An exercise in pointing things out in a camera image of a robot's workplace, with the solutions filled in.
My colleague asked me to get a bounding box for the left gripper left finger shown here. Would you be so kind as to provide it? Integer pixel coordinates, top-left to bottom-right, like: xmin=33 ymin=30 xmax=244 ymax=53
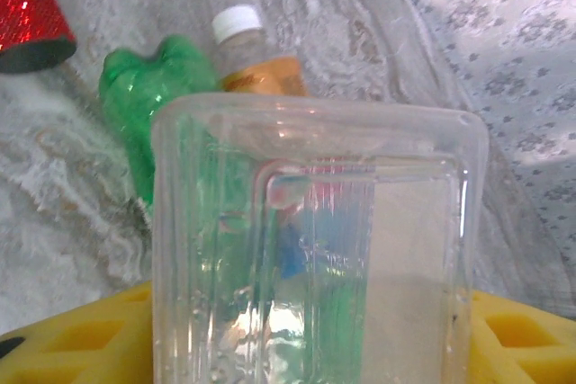
xmin=0 ymin=280 xmax=157 ymax=384

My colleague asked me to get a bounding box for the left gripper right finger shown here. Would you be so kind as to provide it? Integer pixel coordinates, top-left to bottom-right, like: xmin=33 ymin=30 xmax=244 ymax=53
xmin=467 ymin=289 xmax=576 ymax=384

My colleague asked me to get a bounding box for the clear square plastic container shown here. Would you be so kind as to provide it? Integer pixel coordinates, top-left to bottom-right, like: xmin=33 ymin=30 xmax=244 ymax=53
xmin=150 ymin=92 xmax=491 ymax=384

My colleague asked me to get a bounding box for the small green plastic bottle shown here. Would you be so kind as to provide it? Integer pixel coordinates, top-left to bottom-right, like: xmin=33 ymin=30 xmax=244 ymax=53
xmin=97 ymin=35 xmax=222 ymax=223

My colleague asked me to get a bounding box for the orange red label bottle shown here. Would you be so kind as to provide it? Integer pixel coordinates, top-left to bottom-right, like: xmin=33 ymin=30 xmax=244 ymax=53
xmin=211 ymin=4 xmax=311 ymax=100

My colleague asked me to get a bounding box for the red glitter tube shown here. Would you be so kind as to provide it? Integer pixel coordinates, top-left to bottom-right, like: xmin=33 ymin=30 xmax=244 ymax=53
xmin=0 ymin=0 xmax=78 ymax=75

